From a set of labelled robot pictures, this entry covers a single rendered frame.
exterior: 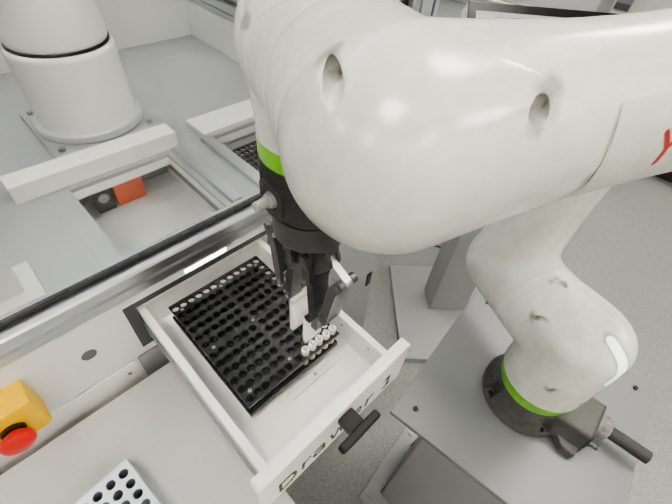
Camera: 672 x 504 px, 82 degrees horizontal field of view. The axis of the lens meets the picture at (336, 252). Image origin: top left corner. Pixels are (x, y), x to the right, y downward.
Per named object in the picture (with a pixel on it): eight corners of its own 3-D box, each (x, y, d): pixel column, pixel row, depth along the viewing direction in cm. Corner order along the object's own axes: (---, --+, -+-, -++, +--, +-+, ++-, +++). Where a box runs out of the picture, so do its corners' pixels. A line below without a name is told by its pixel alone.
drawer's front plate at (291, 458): (398, 375, 67) (412, 343, 59) (263, 512, 52) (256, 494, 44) (390, 368, 68) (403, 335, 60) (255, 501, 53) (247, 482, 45)
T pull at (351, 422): (380, 416, 54) (382, 413, 53) (343, 457, 50) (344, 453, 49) (361, 398, 56) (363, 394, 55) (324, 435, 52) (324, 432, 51)
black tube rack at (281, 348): (336, 352, 67) (339, 332, 63) (252, 423, 58) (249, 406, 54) (258, 277, 77) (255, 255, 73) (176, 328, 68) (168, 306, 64)
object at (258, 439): (385, 370, 66) (392, 352, 62) (264, 489, 53) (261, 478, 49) (246, 241, 84) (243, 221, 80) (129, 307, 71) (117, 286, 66)
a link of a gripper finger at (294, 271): (292, 249, 41) (283, 240, 42) (285, 301, 50) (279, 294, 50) (319, 232, 43) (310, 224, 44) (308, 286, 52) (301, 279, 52)
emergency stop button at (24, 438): (44, 441, 53) (30, 431, 50) (11, 463, 51) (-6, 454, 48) (37, 424, 54) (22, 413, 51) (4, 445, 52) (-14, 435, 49)
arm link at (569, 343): (535, 324, 73) (586, 259, 59) (596, 404, 63) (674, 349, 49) (475, 343, 70) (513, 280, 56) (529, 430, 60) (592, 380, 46)
